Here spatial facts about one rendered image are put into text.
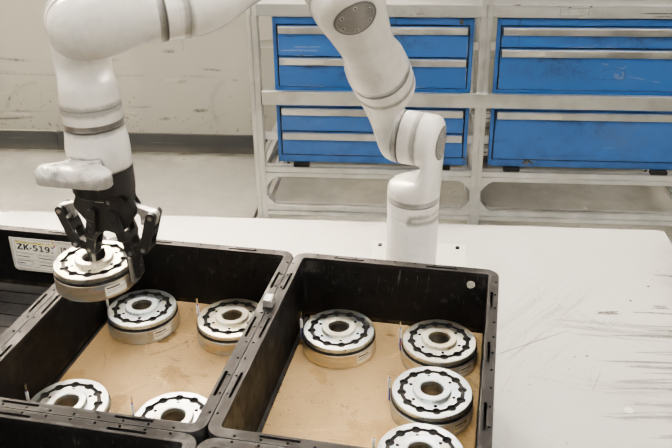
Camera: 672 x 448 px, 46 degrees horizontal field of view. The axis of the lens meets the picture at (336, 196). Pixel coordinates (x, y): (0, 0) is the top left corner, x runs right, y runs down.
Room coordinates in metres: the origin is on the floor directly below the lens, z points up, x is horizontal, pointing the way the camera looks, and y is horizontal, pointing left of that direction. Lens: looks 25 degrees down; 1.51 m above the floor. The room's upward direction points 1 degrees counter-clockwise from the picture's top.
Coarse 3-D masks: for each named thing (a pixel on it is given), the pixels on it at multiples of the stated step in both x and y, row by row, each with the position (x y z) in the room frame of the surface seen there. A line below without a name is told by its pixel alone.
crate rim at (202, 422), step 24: (168, 240) 1.08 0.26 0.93; (288, 264) 1.00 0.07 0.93; (48, 312) 0.89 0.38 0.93; (264, 312) 0.88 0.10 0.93; (24, 336) 0.83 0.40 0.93; (0, 360) 0.78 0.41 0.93; (240, 360) 0.78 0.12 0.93; (216, 384) 0.73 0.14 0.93; (24, 408) 0.69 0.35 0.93; (48, 408) 0.69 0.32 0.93; (72, 408) 0.69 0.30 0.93; (192, 432) 0.65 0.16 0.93
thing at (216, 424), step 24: (360, 264) 1.00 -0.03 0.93; (384, 264) 1.00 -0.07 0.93; (408, 264) 0.99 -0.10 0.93; (432, 264) 0.99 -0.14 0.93; (288, 288) 0.94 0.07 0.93; (264, 336) 0.82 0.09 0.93; (240, 384) 0.73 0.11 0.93; (216, 408) 0.69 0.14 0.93; (480, 408) 0.68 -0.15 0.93; (216, 432) 0.65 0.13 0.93; (240, 432) 0.65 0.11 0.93; (480, 432) 0.64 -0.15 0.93
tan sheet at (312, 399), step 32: (384, 352) 0.92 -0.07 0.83; (480, 352) 0.92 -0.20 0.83; (288, 384) 0.85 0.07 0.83; (320, 384) 0.85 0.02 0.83; (352, 384) 0.85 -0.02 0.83; (384, 384) 0.85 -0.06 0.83; (288, 416) 0.79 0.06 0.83; (320, 416) 0.79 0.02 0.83; (352, 416) 0.79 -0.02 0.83; (384, 416) 0.79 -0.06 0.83
